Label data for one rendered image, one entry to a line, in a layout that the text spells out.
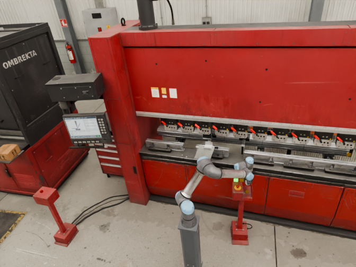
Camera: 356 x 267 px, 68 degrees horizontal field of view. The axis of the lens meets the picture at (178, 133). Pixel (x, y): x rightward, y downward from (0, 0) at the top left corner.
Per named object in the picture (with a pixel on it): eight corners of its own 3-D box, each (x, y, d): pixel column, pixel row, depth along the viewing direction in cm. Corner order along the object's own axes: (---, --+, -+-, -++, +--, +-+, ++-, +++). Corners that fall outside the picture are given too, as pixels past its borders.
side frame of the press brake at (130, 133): (130, 203, 380) (87, 37, 256) (152, 165, 447) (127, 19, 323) (145, 206, 372) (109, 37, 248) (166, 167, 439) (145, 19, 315)
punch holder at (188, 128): (180, 132, 309) (179, 119, 300) (183, 127, 315) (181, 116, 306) (193, 133, 304) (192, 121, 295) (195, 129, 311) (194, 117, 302)
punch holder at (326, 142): (313, 145, 266) (316, 131, 257) (312, 140, 273) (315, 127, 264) (330, 147, 262) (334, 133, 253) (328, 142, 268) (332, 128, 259)
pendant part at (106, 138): (72, 144, 294) (61, 116, 274) (76, 138, 304) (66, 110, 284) (111, 143, 289) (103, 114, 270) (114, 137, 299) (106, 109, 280)
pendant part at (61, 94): (70, 153, 304) (43, 84, 258) (78, 141, 325) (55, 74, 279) (113, 152, 299) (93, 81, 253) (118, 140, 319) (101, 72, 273)
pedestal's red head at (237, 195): (232, 200, 282) (233, 188, 272) (231, 189, 295) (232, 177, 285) (251, 201, 279) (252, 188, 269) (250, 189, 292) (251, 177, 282)
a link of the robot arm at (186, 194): (177, 209, 244) (207, 162, 228) (171, 198, 256) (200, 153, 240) (187, 211, 250) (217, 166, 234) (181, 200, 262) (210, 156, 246)
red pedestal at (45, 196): (53, 243, 333) (28, 197, 288) (66, 227, 353) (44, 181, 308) (67, 247, 327) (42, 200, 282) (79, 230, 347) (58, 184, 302)
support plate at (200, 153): (194, 159, 294) (194, 158, 293) (199, 145, 314) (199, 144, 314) (210, 161, 288) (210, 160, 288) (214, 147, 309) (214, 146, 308)
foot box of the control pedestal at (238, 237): (231, 244, 311) (231, 238, 305) (230, 227, 332) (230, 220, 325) (249, 245, 308) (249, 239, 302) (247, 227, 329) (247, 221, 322)
